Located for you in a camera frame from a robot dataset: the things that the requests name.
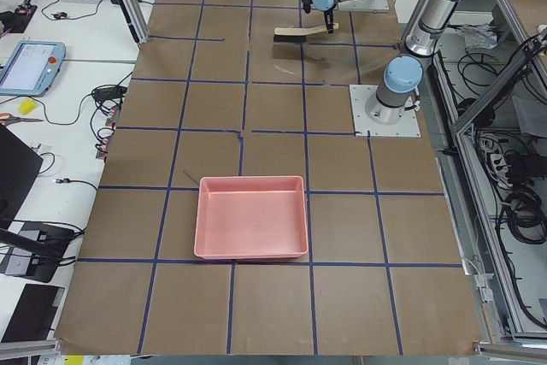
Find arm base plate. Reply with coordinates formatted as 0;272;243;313
337;0;390;13
349;85;421;138

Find orange handled scissors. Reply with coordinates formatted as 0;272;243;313
0;112;42;127

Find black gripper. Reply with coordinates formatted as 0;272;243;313
301;0;335;34

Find near blue teach pendant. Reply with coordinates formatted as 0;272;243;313
1;40;66;97

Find black monitor stand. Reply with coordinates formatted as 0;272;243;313
1;126;76;283

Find pink plastic bin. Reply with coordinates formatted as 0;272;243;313
193;176;309;260

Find beige hand brush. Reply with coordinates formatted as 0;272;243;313
273;22;339;44

